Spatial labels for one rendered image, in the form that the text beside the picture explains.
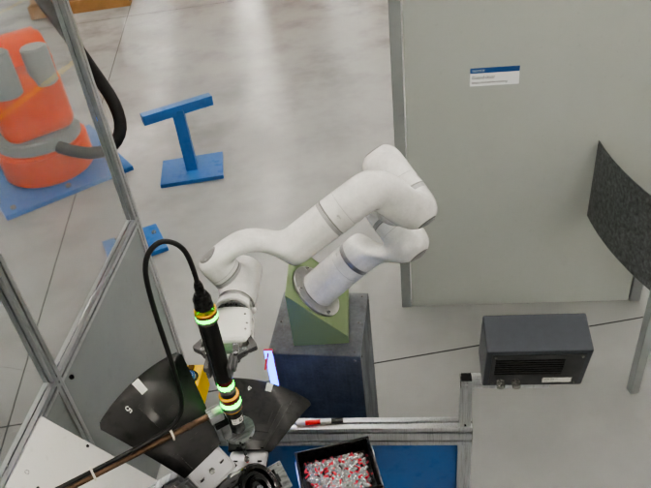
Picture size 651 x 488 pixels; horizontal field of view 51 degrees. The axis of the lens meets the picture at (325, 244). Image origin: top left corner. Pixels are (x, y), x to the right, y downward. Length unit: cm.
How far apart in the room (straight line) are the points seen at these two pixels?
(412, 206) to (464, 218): 178
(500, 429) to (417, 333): 68
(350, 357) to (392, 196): 79
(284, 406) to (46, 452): 56
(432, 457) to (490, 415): 103
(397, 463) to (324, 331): 47
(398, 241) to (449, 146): 122
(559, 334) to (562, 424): 144
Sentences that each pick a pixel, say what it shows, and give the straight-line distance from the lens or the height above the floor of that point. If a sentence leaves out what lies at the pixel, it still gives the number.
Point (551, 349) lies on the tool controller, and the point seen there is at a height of 123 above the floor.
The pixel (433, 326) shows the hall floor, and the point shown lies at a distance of 360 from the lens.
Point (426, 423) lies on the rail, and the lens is 211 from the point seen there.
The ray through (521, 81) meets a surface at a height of 125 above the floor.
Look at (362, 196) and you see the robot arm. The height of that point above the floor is 170.
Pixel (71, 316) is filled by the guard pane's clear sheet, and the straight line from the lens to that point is 241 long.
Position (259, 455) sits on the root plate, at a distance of 168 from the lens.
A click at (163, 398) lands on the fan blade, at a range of 155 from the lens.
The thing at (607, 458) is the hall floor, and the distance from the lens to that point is 318.
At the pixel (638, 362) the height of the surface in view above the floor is 21.
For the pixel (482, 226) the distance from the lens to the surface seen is 340.
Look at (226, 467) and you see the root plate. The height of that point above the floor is 125.
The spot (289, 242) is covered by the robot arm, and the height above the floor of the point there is 161.
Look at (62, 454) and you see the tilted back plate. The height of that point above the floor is 130.
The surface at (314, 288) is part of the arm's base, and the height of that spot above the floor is 112.
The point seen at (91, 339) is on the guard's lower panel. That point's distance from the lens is 252.
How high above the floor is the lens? 252
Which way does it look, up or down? 37 degrees down
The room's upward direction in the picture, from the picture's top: 7 degrees counter-clockwise
